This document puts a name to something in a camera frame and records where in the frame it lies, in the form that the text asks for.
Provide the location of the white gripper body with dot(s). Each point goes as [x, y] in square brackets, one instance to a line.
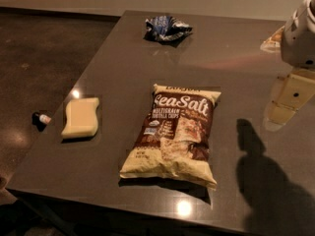
[299, 43]

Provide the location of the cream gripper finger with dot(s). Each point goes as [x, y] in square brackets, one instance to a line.
[289, 94]

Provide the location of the blue chip bag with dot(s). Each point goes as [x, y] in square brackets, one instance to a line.
[166, 29]

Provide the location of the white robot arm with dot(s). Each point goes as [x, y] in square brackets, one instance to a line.
[295, 41]

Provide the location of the brown sea salt chip bag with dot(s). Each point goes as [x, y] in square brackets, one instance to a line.
[174, 139]

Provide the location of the pale object at table edge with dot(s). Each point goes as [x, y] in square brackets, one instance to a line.
[273, 43]

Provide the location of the yellow sponge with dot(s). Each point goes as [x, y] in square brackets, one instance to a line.
[81, 119]

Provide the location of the small dark bottle on floor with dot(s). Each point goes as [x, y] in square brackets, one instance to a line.
[40, 119]

